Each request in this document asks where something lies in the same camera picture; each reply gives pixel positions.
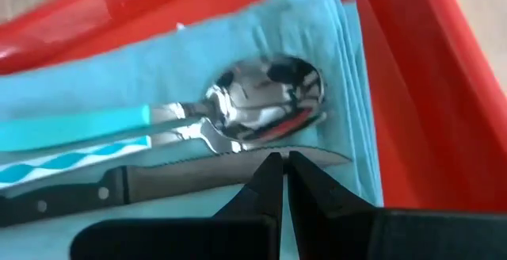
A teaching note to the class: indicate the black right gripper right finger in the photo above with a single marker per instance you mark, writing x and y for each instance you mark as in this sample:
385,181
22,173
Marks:
356,236

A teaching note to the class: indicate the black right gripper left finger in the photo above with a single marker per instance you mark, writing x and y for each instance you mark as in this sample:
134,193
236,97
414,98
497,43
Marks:
237,240

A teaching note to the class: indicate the teal napkin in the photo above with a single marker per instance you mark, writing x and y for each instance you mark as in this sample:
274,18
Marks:
178,54

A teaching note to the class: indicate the red plastic tray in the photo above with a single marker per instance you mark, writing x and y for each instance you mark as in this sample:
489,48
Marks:
428,113

